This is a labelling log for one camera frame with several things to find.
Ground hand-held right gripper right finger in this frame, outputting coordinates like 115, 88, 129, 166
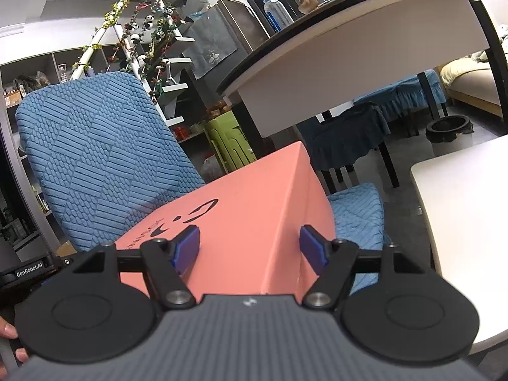
299, 224, 428, 311

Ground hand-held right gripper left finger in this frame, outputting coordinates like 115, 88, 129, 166
71, 224, 200, 311

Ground orange box lid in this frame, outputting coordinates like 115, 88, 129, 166
114, 141, 335, 298

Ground person's left hand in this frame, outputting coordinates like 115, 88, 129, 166
0, 317, 30, 364

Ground green plastic stools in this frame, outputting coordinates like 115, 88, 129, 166
204, 112, 259, 174

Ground dark-covered chair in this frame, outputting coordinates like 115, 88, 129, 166
296, 101, 400, 196

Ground blue knitted-cover chair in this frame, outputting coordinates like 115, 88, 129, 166
16, 72, 393, 295

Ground blue-skirted chair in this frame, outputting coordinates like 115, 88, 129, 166
352, 69, 447, 136

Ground black trash bin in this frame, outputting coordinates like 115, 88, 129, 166
426, 114, 475, 144

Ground white staircase with garland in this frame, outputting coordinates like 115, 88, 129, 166
71, 0, 215, 128

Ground black-topped white table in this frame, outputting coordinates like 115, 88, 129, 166
216, 0, 508, 150

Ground grey embroidered cloth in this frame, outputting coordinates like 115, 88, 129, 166
183, 8, 239, 81

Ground beige sofa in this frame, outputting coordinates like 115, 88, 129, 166
438, 24, 508, 119

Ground brown refrigerator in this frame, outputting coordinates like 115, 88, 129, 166
216, 0, 275, 55

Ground clear plastic water bottle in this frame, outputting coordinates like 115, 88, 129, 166
261, 0, 295, 35

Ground wall shelf with clutter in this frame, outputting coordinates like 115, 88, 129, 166
0, 48, 82, 257

